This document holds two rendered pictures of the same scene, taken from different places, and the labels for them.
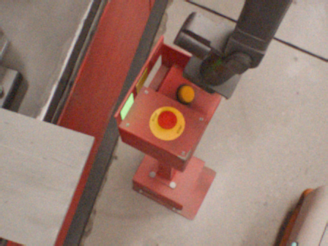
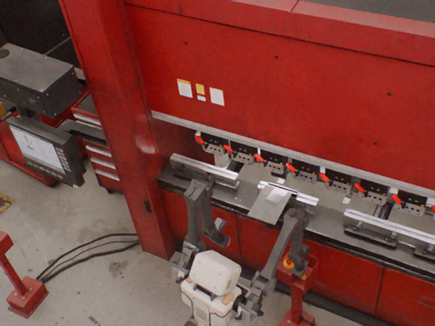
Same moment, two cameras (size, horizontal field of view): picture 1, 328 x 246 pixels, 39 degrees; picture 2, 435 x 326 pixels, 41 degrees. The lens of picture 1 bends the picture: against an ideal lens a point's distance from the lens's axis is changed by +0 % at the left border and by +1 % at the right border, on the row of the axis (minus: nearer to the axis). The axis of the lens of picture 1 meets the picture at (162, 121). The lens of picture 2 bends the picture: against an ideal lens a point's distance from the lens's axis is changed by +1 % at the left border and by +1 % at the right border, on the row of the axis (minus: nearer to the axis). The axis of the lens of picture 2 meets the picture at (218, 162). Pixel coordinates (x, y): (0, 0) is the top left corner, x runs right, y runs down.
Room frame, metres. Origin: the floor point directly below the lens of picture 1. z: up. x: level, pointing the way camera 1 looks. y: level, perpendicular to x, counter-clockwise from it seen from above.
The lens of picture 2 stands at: (0.52, -1.94, 3.70)
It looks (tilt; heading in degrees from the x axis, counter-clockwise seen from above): 46 degrees down; 107
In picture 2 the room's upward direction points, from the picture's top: 8 degrees counter-clockwise
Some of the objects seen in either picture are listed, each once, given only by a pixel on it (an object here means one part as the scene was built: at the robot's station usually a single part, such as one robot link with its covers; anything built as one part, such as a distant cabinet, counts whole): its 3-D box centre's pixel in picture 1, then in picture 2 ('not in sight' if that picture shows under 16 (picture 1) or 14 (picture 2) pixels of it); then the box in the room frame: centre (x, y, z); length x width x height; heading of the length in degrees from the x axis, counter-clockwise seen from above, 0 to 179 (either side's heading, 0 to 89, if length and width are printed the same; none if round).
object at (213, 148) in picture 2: not in sight; (215, 140); (-0.22, 0.52, 1.26); 0.15 x 0.09 x 0.17; 163
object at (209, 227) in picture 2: not in sight; (205, 210); (-0.12, -0.16, 1.40); 0.11 x 0.06 x 0.43; 155
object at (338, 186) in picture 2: not in sight; (339, 176); (0.55, 0.29, 1.26); 0.15 x 0.09 x 0.17; 163
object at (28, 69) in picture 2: not in sight; (48, 123); (-1.15, 0.29, 1.53); 0.51 x 0.25 x 0.85; 159
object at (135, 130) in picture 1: (173, 107); (296, 268); (0.34, -0.02, 0.75); 0.20 x 0.16 x 0.18; 154
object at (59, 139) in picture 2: not in sight; (49, 148); (-1.14, 0.19, 1.42); 0.45 x 0.12 x 0.36; 159
